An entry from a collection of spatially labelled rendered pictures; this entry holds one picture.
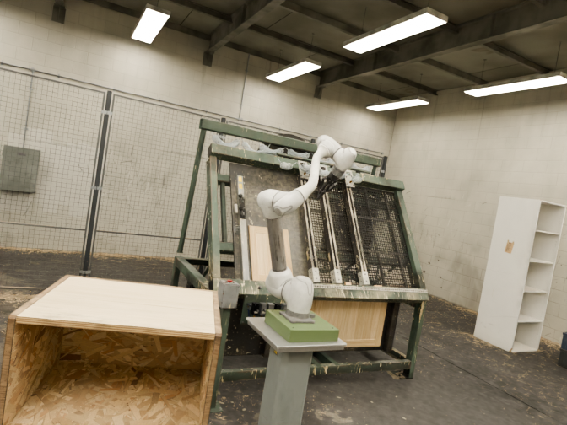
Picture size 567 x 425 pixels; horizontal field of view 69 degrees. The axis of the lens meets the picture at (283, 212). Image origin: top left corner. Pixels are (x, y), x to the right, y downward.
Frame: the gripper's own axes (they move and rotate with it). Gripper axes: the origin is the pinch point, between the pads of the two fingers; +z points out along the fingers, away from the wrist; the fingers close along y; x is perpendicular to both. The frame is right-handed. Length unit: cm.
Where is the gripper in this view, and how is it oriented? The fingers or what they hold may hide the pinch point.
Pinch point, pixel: (320, 194)
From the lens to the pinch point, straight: 301.4
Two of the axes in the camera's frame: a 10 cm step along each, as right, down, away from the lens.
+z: -4.7, 6.8, 5.5
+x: 0.3, 6.4, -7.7
